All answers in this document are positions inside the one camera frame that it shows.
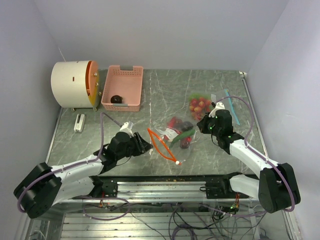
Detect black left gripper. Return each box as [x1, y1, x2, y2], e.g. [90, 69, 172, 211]
[116, 131, 153, 160]

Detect green fake chili pepper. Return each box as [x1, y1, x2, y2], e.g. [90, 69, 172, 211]
[169, 129, 196, 148]

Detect orange zip bag with vegetables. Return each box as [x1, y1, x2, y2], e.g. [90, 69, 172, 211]
[147, 116, 197, 166]

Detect dark purple fake plum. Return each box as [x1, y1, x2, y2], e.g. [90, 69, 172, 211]
[110, 95, 123, 104]

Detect pink perforated plastic basket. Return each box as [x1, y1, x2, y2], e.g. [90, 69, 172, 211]
[101, 65, 144, 112]

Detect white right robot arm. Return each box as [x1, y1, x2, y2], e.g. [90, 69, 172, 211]
[197, 109, 301, 213]

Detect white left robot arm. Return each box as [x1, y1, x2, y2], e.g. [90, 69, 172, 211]
[13, 131, 153, 219]

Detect blue zip bag with strawberries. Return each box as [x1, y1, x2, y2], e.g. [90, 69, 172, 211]
[188, 88, 240, 126]

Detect small white rectangular device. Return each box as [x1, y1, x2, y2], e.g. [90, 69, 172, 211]
[73, 114, 86, 133]

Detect round white drawer organizer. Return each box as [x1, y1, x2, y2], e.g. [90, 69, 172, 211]
[50, 60, 99, 111]

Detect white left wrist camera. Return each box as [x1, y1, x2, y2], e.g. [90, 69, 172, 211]
[119, 121, 134, 134]

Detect aluminium frame rail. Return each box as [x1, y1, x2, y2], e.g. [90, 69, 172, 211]
[26, 180, 291, 204]

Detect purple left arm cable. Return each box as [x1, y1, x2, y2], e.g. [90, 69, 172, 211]
[16, 112, 131, 221]

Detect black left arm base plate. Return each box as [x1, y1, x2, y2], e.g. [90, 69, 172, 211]
[88, 181, 118, 198]

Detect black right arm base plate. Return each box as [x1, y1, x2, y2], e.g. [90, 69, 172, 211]
[199, 182, 248, 200]

